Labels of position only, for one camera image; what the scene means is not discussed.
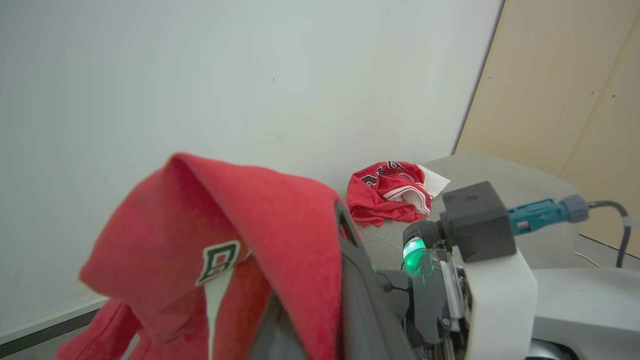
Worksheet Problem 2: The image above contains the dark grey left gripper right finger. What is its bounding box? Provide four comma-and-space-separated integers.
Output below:
334, 201, 417, 360

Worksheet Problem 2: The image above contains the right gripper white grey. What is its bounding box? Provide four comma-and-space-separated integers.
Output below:
377, 232, 473, 360

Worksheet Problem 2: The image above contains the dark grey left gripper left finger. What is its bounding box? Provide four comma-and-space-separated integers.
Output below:
245, 295, 313, 360

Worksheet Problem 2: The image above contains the red jersey black lettering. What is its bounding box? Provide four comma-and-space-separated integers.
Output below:
346, 160, 434, 228

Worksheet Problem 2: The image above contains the white cloth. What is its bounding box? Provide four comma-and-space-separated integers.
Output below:
416, 164, 452, 200

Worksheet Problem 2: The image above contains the red sweatshirt letter print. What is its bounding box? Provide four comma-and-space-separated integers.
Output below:
56, 152, 362, 360

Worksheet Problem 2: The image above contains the grey fabric sofa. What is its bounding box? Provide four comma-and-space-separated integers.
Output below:
349, 152, 585, 275

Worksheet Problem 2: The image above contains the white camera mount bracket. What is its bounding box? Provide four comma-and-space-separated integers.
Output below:
461, 248, 539, 360

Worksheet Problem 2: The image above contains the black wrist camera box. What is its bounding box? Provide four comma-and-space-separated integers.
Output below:
402, 180, 518, 264

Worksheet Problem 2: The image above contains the grey cable teal connector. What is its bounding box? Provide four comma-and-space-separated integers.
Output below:
508, 193, 633, 269

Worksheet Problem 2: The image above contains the thin white cable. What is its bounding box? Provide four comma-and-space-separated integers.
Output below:
574, 251, 605, 269

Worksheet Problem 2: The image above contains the white wall baseboard strip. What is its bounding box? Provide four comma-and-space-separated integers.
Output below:
0, 296, 110, 359

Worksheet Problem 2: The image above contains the beige wooden wall panel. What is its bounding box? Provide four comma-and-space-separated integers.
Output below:
454, 0, 640, 260

